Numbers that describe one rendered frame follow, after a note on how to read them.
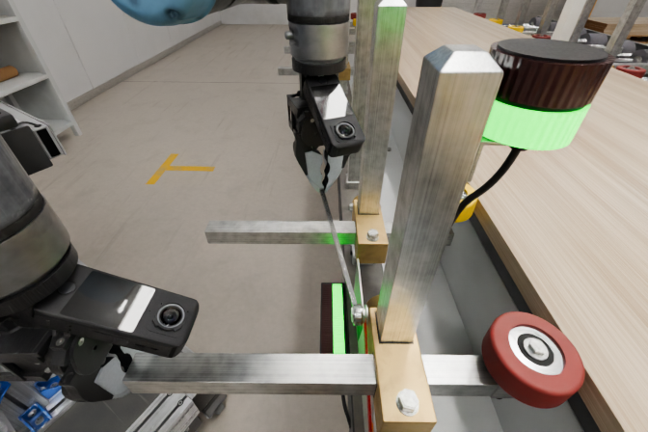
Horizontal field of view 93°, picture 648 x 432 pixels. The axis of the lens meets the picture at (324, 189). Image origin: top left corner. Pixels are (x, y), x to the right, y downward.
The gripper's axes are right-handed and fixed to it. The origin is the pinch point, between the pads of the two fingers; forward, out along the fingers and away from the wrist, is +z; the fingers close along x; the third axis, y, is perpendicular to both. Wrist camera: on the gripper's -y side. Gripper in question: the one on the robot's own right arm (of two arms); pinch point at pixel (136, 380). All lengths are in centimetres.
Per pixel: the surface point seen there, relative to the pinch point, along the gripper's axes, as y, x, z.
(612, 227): -62, -17, -8
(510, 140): -31.7, -1.5, -30.2
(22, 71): 208, -223, 34
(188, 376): -7.2, 1.0, -3.7
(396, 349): -29.0, -1.4, -5.0
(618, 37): -136, -119, -15
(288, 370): -17.5, 0.4, -3.8
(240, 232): -6.5, -23.4, -0.1
